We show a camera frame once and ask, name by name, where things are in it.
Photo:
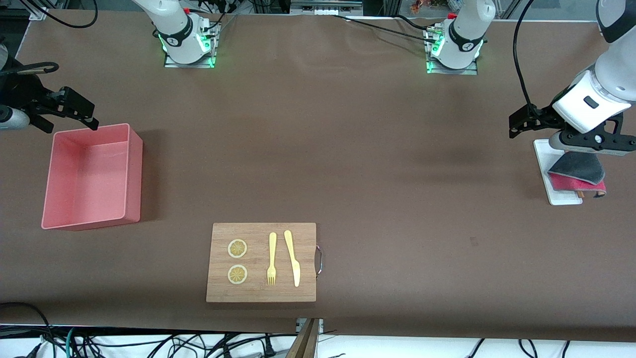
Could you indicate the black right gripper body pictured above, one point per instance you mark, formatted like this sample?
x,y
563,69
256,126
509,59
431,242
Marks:
x,y
26,94

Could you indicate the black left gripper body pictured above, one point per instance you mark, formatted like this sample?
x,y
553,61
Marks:
x,y
545,116

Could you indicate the grey and red cloth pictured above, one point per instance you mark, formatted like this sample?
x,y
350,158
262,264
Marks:
x,y
579,166

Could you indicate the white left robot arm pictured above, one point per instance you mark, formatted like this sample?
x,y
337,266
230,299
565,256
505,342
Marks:
x,y
611,79

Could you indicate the pink plastic bin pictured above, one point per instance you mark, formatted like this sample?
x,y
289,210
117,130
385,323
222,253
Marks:
x,y
84,174

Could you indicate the white rack base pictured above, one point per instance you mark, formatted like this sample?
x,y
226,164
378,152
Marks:
x,y
564,198

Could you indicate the brown table cover sheet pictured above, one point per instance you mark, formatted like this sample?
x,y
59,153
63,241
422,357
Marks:
x,y
397,199

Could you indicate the small orange item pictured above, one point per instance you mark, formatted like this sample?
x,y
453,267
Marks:
x,y
418,6

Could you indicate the lemon slice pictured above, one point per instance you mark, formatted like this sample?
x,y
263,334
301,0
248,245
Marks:
x,y
237,274
237,248

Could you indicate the grey power strip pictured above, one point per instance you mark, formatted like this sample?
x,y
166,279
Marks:
x,y
325,7

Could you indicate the yellow plastic fork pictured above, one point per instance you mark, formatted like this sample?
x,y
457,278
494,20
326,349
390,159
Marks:
x,y
272,248

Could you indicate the wooden cutting board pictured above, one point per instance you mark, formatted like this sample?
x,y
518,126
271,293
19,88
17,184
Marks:
x,y
258,293

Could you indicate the yellow plastic knife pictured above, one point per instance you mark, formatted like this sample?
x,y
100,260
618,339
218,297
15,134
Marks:
x,y
294,263

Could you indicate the black power plug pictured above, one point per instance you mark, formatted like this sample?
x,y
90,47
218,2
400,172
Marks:
x,y
269,348

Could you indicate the wooden beam piece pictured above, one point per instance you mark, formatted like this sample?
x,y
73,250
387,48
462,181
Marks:
x,y
303,345

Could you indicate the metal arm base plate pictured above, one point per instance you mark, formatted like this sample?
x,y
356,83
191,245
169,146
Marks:
x,y
472,71
171,64

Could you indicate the aluminium corner bracket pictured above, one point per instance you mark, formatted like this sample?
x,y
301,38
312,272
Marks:
x,y
39,14

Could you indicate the small metal bracket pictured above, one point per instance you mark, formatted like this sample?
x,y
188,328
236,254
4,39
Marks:
x,y
320,325

